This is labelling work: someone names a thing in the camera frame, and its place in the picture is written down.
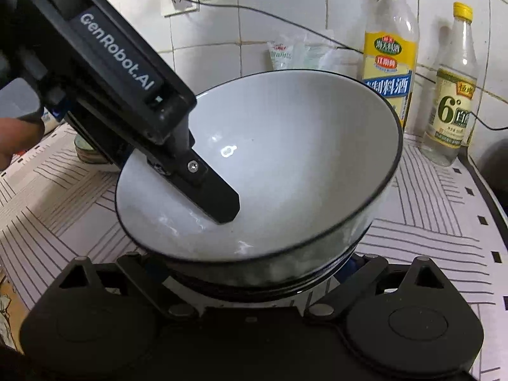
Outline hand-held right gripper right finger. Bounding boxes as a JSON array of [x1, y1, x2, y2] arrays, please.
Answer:
[[304, 252, 442, 321]]

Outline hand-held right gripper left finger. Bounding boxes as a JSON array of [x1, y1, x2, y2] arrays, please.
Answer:
[[59, 252, 200, 319]]

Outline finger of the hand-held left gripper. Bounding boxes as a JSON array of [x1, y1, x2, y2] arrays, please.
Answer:
[[148, 127, 241, 225]]

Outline white bowl black rim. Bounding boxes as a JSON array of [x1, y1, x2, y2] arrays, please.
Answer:
[[115, 69, 404, 266], [162, 238, 358, 303]]

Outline person's left hand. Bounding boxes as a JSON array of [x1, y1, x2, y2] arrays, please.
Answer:
[[0, 117, 45, 172]]

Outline striped table mat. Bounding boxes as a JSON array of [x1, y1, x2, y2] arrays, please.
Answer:
[[0, 122, 508, 328]]

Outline small round dish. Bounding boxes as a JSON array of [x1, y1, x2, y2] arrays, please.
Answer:
[[74, 132, 120, 174]]

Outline white powder bag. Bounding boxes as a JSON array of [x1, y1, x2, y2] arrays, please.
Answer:
[[267, 33, 358, 77]]

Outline clear vinegar bottle yellow cap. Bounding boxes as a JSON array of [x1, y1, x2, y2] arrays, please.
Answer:
[[421, 2, 479, 167]]

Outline yellow label cooking wine bottle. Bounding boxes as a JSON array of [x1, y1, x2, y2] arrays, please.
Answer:
[[357, 0, 420, 132]]

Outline black power cable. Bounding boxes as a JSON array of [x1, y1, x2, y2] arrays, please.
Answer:
[[170, 0, 508, 131]]

